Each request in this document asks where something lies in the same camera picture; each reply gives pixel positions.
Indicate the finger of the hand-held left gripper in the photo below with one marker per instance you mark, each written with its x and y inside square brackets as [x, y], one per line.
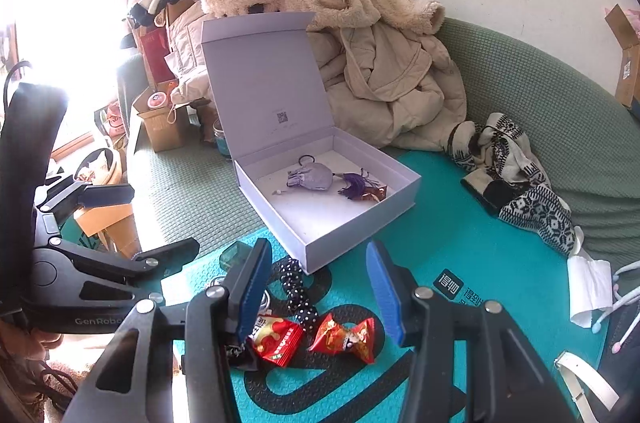
[170, 250]
[107, 195]

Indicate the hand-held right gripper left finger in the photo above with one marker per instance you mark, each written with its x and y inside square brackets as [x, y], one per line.
[252, 293]

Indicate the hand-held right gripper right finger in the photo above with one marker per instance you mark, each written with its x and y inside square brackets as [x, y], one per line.
[385, 298]

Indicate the dark brown pouch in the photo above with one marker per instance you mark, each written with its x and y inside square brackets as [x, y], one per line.
[237, 257]

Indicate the black polka dot scrunchie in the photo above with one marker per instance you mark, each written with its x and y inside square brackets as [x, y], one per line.
[297, 288]

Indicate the red snack packet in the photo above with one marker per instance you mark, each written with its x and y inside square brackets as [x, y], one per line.
[275, 335]

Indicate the red twisted candy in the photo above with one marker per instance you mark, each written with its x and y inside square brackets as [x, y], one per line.
[345, 337]

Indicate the white gift box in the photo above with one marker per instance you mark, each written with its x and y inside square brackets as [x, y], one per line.
[270, 73]

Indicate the brown cardboard sheet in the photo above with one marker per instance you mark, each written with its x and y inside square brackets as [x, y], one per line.
[107, 223]

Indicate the wooden bucket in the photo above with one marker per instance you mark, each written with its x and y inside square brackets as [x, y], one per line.
[100, 165]

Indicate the teal foam mat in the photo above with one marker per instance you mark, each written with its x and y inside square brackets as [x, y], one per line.
[450, 243]

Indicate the small cardboard box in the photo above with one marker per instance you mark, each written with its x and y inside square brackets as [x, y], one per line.
[162, 128]

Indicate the brown candy wrapper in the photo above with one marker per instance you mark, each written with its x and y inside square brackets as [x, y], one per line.
[377, 192]

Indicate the purple tassel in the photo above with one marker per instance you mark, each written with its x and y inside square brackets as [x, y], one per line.
[357, 180]

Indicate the glass jar teal label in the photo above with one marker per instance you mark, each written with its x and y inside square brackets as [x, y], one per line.
[220, 140]

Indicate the grey fabric pouch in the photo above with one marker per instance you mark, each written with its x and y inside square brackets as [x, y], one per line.
[310, 179]

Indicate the red paper bag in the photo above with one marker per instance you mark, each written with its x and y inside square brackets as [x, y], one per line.
[152, 53]

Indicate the white puffer jacket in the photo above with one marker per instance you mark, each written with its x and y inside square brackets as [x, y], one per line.
[185, 48]

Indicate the black white knit sweater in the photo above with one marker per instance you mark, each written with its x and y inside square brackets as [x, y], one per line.
[510, 173]

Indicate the white tissue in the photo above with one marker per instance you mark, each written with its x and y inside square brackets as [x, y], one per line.
[590, 288]

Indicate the beige coat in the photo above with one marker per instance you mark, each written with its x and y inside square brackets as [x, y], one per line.
[390, 88]

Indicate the dark jacket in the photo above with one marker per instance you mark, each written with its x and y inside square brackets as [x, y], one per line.
[625, 363]

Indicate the open cardboard box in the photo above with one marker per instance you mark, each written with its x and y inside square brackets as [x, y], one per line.
[627, 68]

